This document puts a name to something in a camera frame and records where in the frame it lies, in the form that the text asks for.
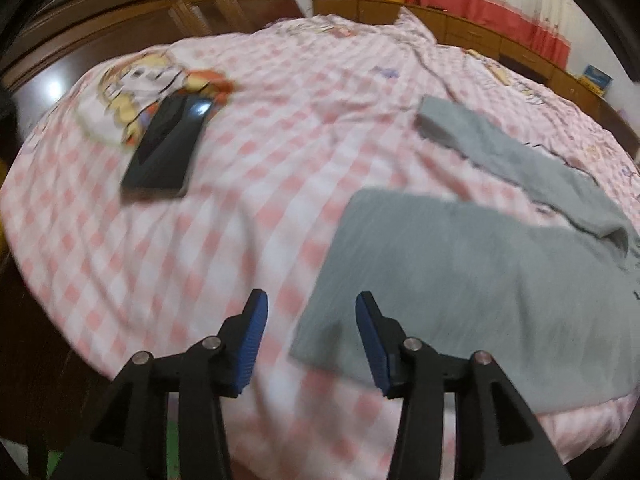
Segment grey pants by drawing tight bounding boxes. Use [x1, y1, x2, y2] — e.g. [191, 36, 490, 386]
[290, 96, 639, 413]

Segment blue box on cabinet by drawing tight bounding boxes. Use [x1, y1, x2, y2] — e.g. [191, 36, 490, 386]
[578, 65, 612, 96]

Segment pink checkered bed sheet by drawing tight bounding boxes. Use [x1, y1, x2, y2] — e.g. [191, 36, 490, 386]
[1, 12, 639, 479]

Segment dark wooden headboard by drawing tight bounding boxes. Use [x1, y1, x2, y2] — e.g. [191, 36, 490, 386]
[1, 0, 303, 133]

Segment long wooden low cabinet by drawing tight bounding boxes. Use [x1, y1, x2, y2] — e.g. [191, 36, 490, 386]
[312, 0, 639, 158]

